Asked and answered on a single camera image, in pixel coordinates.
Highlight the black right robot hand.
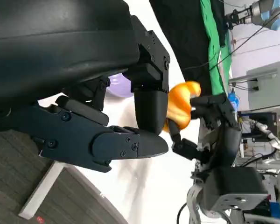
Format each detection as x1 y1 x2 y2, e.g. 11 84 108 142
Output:
168 93 243 172

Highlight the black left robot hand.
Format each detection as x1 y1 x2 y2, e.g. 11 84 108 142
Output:
0 0 171 174

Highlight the orange toy bread roll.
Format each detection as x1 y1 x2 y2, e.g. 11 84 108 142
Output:
162 80 203 134

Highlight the black monitor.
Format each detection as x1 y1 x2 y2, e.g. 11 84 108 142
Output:
238 112 279 142

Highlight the grey metal cabinet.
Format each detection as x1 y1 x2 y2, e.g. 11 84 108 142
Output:
228 59 280 112

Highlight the lilac plate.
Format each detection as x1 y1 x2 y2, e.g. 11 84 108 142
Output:
106 73 135 98

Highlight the green cloth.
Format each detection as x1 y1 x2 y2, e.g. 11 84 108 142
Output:
199 0 233 96

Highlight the black cloth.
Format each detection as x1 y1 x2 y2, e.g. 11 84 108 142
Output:
149 0 227 96

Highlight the white table leg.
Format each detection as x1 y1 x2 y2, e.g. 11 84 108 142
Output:
18 161 66 220

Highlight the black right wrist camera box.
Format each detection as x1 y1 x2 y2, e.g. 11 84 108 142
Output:
199 167 270 210

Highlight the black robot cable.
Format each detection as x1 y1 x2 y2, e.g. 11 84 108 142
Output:
176 202 189 224

